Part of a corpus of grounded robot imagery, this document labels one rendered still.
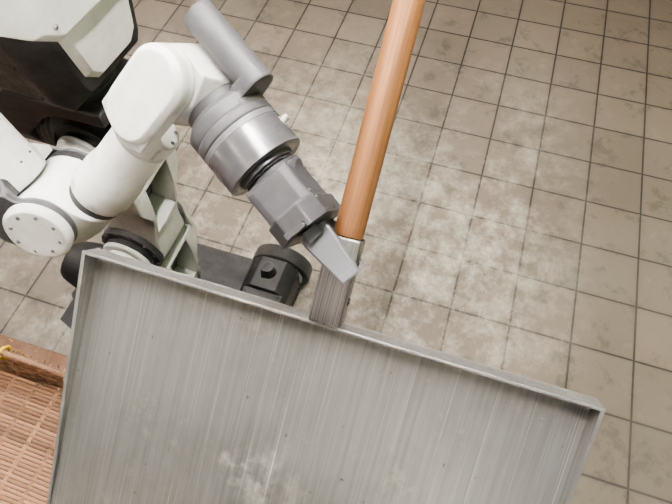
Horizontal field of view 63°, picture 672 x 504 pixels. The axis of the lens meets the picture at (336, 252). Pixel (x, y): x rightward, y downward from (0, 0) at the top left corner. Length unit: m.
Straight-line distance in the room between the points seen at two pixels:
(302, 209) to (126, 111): 0.20
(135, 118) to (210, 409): 0.32
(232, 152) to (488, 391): 0.34
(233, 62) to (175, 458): 0.43
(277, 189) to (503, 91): 2.12
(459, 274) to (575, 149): 0.78
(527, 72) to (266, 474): 2.31
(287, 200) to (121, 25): 0.46
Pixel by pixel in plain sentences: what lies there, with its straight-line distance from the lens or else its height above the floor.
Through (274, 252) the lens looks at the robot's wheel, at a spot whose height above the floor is 0.20.
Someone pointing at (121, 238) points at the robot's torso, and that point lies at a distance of 1.27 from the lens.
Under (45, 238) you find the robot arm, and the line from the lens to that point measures 0.72.
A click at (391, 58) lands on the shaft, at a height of 1.35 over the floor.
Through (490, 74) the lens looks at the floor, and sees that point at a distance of 2.64.
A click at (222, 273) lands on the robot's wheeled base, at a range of 1.76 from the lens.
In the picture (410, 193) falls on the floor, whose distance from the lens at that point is 2.12.
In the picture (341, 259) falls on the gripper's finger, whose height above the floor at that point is 1.24.
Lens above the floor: 1.69
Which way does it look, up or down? 59 degrees down
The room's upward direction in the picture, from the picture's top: straight up
